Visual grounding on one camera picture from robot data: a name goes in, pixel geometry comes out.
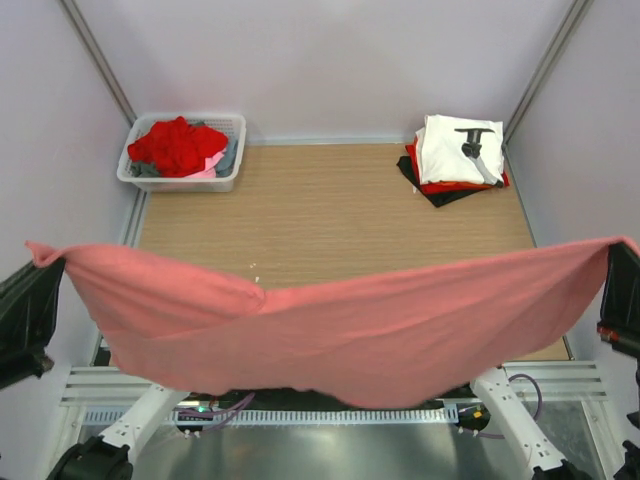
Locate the white folded printed t shirt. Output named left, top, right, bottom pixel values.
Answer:
left=416, top=115, right=506, bottom=187

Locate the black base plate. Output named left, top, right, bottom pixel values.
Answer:
left=187, top=388, right=355, bottom=411

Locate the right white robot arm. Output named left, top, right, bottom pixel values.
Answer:
left=450, top=241, right=639, bottom=479

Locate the white plastic basket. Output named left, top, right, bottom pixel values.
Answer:
left=117, top=112, right=247, bottom=192

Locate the red crumpled t shirt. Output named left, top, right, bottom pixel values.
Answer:
left=127, top=115, right=230, bottom=178

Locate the black folded t shirt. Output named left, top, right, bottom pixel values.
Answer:
left=396, top=156, right=481, bottom=208

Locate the light pink garment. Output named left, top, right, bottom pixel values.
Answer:
left=185, top=152, right=224, bottom=179

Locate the grey cable duct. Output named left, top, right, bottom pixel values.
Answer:
left=82, top=405, right=459, bottom=426

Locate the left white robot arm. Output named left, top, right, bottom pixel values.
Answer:
left=1, top=259, right=212, bottom=479

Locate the pink t shirt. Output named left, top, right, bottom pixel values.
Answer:
left=29, top=238, right=614, bottom=409

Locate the red folded t shirt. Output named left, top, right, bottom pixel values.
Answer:
left=405, top=143, right=491, bottom=194

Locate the grey garment in basket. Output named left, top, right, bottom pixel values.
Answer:
left=128, top=119, right=240, bottom=179

